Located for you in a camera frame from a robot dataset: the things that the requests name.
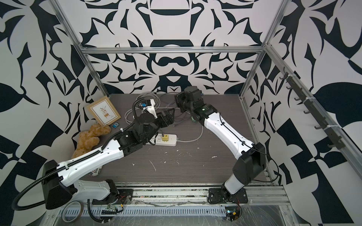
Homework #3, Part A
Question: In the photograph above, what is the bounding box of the small circuit board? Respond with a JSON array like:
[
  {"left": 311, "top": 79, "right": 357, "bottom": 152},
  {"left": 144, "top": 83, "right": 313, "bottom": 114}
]
[{"left": 225, "top": 206, "right": 242, "bottom": 222}]

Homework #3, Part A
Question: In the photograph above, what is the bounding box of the blue mp3 player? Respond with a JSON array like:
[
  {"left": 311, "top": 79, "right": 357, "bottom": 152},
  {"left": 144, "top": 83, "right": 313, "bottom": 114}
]
[{"left": 112, "top": 122, "right": 119, "bottom": 128}]

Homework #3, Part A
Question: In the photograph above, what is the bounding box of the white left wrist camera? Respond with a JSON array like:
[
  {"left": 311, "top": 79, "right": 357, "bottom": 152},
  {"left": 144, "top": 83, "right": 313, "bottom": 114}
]
[{"left": 140, "top": 99, "right": 157, "bottom": 119}]

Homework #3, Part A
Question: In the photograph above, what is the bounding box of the brown teddy bear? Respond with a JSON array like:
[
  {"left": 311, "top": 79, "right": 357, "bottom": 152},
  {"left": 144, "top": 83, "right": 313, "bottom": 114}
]
[{"left": 71, "top": 123, "right": 111, "bottom": 159}]

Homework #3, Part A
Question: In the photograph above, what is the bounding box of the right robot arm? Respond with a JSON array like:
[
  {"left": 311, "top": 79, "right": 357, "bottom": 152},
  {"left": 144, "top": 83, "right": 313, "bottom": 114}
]
[{"left": 175, "top": 86, "right": 266, "bottom": 196}]

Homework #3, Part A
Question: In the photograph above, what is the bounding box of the wooden picture frame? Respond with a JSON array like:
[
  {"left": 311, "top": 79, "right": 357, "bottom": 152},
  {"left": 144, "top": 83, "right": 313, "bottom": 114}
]
[{"left": 86, "top": 96, "right": 121, "bottom": 126}]

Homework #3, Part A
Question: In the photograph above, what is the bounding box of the white power strip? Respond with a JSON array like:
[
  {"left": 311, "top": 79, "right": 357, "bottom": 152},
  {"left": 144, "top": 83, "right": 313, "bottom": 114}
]
[{"left": 147, "top": 133, "right": 177, "bottom": 147}]

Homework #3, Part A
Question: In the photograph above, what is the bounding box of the white power strip cord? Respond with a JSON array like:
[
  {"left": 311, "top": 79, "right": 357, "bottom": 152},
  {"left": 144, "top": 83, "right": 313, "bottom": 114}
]
[{"left": 124, "top": 91, "right": 204, "bottom": 143}]

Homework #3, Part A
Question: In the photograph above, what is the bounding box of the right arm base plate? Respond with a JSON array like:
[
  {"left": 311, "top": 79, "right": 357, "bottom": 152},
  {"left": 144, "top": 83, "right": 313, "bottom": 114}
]
[{"left": 207, "top": 188, "right": 248, "bottom": 204}]

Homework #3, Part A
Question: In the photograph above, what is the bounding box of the tape roll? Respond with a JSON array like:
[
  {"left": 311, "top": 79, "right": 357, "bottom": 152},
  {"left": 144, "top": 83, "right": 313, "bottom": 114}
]
[{"left": 61, "top": 201, "right": 84, "bottom": 223}]

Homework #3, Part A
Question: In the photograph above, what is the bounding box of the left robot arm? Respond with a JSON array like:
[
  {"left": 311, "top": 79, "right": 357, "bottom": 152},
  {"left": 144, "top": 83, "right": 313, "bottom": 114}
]
[{"left": 11, "top": 98, "right": 175, "bottom": 211}]

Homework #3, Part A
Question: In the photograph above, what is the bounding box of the striped snack packet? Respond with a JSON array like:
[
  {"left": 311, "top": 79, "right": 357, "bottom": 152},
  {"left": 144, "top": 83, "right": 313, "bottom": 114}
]
[{"left": 89, "top": 167, "right": 102, "bottom": 177}]

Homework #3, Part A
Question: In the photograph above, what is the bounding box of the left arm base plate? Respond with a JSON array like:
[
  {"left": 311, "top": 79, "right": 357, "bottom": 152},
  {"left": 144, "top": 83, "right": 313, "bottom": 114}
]
[{"left": 91, "top": 189, "right": 133, "bottom": 205}]

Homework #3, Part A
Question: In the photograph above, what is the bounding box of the yellow USB wall charger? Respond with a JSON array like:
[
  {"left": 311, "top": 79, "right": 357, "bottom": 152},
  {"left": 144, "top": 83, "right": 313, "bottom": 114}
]
[{"left": 161, "top": 134, "right": 169, "bottom": 141}]

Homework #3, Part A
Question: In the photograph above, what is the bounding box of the black wall hook rack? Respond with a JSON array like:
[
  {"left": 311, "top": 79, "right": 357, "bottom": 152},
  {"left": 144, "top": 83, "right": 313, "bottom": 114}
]
[{"left": 281, "top": 71, "right": 346, "bottom": 150}]

